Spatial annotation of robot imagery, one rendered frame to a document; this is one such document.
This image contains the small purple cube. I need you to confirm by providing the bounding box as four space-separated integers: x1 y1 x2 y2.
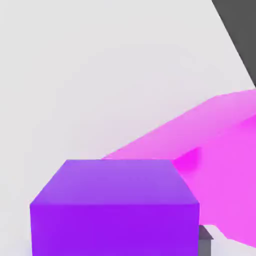
29 159 200 256

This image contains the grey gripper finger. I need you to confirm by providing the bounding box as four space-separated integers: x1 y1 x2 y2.
198 224 214 256

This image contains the large magenta box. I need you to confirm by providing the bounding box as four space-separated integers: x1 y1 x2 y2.
101 89 256 249

